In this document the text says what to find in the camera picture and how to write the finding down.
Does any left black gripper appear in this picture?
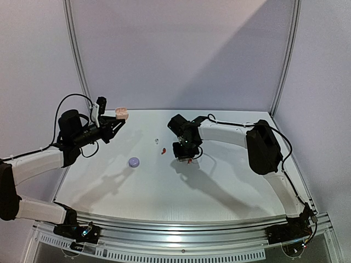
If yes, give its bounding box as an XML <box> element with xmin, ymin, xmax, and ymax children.
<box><xmin>72</xmin><ymin>116</ymin><xmax>124</xmax><ymax>147</ymax></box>

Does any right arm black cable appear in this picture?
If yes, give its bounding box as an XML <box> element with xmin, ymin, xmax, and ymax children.
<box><xmin>191</xmin><ymin>113</ymin><xmax>319</xmax><ymax>244</ymax></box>

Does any purple charging case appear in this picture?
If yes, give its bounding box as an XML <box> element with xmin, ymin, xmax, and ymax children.
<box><xmin>128</xmin><ymin>157</ymin><xmax>140</xmax><ymax>168</ymax></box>

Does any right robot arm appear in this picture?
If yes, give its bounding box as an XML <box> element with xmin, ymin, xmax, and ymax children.
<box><xmin>167</xmin><ymin>113</ymin><xmax>312</xmax><ymax>239</ymax></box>

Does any left aluminium frame post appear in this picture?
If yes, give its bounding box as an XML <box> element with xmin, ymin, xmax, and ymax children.
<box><xmin>63</xmin><ymin>0</ymin><xmax>93</xmax><ymax>102</ymax></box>

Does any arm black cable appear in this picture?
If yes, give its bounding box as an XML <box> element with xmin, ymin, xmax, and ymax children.
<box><xmin>0</xmin><ymin>93</ymin><xmax>100</xmax><ymax>161</ymax></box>
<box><xmin>191</xmin><ymin>113</ymin><xmax>319</xmax><ymax>244</ymax></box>

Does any pink charging case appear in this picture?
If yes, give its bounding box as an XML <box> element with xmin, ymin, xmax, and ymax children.
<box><xmin>115</xmin><ymin>107</ymin><xmax>129</xmax><ymax>121</ymax></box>

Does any aluminium frame post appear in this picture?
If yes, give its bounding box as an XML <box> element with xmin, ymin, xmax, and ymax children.
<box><xmin>63</xmin><ymin>0</ymin><xmax>93</xmax><ymax>102</ymax></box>
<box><xmin>269</xmin><ymin>0</ymin><xmax>302</xmax><ymax>118</ymax></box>

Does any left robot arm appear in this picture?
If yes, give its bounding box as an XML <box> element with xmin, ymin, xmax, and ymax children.
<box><xmin>1</xmin><ymin>107</ymin><xmax>128</xmax><ymax>238</ymax></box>

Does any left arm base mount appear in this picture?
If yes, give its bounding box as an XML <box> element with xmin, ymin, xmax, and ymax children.
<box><xmin>53</xmin><ymin>221</ymin><xmax>102</xmax><ymax>244</ymax></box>

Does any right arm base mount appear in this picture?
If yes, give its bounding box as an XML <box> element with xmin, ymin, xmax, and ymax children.
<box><xmin>264</xmin><ymin>222</ymin><xmax>312</xmax><ymax>244</ymax></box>

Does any right aluminium frame post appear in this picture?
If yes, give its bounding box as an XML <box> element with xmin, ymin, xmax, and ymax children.
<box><xmin>269</xmin><ymin>0</ymin><xmax>302</xmax><ymax>118</ymax></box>

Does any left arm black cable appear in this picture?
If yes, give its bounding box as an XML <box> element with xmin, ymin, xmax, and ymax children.
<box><xmin>0</xmin><ymin>93</ymin><xmax>100</xmax><ymax>161</ymax></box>

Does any front aluminium rail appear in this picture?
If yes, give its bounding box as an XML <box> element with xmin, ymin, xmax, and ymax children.
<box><xmin>77</xmin><ymin>212</ymin><xmax>287</xmax><ymax>251</ymax></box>

